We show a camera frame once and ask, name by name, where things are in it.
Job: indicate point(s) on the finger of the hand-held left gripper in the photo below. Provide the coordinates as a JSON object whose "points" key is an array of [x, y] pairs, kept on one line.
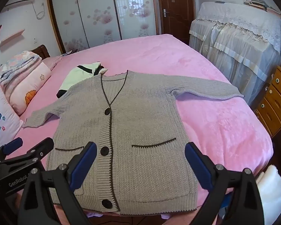
{"points": [[13, 145], [37, 150]]}

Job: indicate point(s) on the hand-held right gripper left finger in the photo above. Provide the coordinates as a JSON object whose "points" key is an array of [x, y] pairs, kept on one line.
{"points": [[84, 164]]}

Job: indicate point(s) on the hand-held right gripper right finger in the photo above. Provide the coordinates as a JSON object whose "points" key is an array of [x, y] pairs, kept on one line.
{"points": [[199, 166]]}

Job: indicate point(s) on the grey knit cardigan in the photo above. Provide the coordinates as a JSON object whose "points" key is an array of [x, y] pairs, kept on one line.
{"points": [[142, 121]]}

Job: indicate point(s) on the white pillow with blue print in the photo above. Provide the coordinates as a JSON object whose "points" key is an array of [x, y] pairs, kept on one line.
{"points": [[2, 121]]}

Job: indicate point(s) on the white pillow with orange flower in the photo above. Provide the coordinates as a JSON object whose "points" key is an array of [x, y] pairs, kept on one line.
{"points": [[30, 86]]}

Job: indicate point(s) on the folded floral quilt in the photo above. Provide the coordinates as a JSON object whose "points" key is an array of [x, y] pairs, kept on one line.
{"points": [[16, 63]]}

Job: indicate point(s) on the green and white folded garment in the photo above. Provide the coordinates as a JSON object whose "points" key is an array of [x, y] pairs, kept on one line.
{"points": [[77, 77]]}

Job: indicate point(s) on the wooden drawer cabinet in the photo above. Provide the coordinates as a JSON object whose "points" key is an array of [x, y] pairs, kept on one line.
{"points": [[274, 103]]}

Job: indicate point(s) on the wooden headboard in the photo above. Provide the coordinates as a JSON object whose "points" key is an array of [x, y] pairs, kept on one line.
{"points": [[42, 51]]}

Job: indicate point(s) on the pink bed sheet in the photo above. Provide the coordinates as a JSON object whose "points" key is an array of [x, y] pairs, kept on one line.
{"points": [[154, 51]]}

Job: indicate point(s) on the white lace-covered furniture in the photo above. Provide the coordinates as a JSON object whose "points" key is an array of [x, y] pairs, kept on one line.
{"points": [[236, 39]]}

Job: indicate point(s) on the wardrobe with floral sliding doors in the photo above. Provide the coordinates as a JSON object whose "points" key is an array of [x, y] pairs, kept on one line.
{"points": [[96, 11]]}

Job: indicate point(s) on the brown wooden door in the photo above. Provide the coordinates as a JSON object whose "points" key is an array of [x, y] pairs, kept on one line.
{"points": [[175, 0]]}

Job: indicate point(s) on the stack of books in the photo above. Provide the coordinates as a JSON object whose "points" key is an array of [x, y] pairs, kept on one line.
{"points": [[257, 3]]}

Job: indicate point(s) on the pink wall shelf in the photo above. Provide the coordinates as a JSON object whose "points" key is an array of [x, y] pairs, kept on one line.
{"points": [[11, 38]]}

